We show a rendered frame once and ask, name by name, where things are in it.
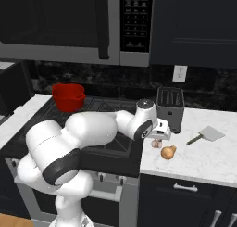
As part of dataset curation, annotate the grey spatula with dark handle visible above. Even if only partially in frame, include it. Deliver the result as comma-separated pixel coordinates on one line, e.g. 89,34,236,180
185,125,226,146

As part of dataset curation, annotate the dark upper cupboard door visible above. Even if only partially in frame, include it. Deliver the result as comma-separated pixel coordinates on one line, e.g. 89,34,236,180
149,0,237,69

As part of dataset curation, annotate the silver drawer handle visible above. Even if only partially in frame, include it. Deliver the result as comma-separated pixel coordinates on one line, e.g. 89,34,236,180
172,182,199,194

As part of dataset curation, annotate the pale garlic bulb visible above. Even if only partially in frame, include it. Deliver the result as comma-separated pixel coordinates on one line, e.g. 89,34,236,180
150,139,164,150

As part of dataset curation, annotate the silver cupboard door handle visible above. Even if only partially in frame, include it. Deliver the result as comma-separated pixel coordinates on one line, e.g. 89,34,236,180
227,212,237,227
212,209,223,227

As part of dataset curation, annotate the dark lower cupboard run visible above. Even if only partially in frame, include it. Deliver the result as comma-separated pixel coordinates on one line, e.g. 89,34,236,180
0,155,32,220

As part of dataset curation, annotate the dark grey toaster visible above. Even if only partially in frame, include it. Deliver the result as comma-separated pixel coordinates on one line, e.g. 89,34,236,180
156,86,186,134

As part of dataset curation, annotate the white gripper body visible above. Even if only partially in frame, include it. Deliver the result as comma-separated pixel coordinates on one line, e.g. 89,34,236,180
152,128,172,142

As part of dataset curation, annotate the dark drawer front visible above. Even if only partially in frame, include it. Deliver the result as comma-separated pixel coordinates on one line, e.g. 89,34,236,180
138,173,237,209

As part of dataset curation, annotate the red pot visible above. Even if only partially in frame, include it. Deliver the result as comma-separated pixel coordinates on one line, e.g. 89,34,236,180
51,82,87,114

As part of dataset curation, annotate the black and silver microwave oven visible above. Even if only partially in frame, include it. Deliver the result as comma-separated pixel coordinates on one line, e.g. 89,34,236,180
0,0,155,68

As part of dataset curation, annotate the black and silver range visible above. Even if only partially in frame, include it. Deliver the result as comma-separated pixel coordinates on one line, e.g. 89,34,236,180
0,95,146,227

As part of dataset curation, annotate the dark lower cupboard door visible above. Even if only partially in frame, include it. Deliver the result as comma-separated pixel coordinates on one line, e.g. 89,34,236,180
137,199,237,227

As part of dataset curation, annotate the silver oven door handle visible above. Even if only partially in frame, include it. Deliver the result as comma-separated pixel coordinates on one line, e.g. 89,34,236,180
88,188,123,203

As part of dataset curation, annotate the dark tall side panel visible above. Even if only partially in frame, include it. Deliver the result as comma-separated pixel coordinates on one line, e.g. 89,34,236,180
0,60,35,117

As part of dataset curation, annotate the black microwave door handle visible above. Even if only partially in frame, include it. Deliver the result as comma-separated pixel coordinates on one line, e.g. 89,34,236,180
94,0,111,60

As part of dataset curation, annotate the dark cupboard door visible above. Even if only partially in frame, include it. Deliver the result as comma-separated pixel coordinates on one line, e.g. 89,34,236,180
149,0,237,69
137,199,237,227

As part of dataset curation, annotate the white wall socket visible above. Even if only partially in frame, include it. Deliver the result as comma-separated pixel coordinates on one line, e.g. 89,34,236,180
171,64,189,83

